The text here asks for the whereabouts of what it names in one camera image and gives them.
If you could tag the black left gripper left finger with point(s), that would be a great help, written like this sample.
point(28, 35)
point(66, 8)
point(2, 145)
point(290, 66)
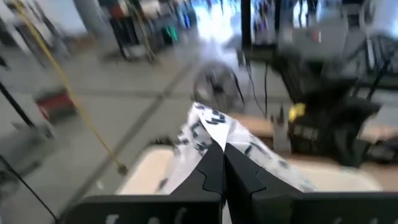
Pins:
point(211, 174)

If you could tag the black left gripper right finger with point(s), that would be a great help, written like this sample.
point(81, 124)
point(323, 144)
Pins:
point(248, 193)

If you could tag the white black-printed wipes pack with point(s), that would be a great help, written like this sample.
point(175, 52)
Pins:
point(230, 130)

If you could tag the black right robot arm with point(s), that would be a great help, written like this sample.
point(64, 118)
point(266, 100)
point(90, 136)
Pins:
point(298, 77)

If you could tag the white perforated plastic basket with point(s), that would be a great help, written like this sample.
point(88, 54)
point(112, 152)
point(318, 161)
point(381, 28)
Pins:
point(146, 174)

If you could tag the yellow tag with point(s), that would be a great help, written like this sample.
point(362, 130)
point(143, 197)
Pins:
point(297, 111)

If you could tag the red and black box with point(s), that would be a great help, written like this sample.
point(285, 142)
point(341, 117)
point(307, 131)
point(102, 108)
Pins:
point(56, 104)

